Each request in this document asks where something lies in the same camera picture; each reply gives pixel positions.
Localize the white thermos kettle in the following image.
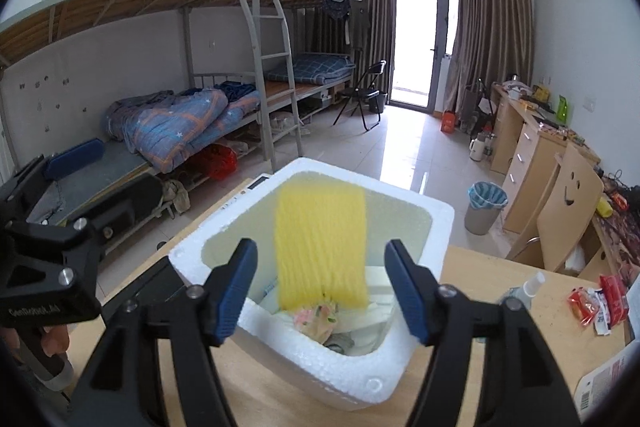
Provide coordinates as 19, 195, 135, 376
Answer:
469, 132, 487, 162

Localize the wooden desk with drawers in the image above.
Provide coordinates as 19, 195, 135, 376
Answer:
489, 82, 601, 235

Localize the person left hand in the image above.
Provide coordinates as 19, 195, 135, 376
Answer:
0, 325, 70, 357

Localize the wooden smiley chair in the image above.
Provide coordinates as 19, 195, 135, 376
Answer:
506, 144, 604, 274

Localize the red snack packet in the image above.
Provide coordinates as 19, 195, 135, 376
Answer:
567, 287, 600, 326

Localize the black folding chair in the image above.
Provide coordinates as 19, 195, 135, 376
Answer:
333, 60, 387, 132

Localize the glass balcony door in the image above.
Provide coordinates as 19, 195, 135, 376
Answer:
390, 0, 459, 114

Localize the white styrofoam box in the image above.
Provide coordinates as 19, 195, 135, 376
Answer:
168, 158, 454, 411

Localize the right brown curtain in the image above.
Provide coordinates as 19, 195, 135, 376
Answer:
444, 0, 535, 114

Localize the grey sock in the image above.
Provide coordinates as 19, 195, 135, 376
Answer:
323, 333, 355, 355

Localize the metal bunk bed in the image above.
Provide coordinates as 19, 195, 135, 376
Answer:
1, 0, 350, 248

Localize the white lotion bottle red cap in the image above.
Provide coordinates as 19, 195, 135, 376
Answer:
574, 340, 639, 421

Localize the blue spray bottle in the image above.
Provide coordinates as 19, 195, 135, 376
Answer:
498, 271, 546, 310

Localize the grey trash bin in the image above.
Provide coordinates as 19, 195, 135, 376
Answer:
464, 181, 509, 235

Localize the blue plaid quilt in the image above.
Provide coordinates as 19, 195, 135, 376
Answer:
102, 81, 260, 173

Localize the white remote control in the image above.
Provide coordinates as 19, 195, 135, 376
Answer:
219, 173, 271, 209

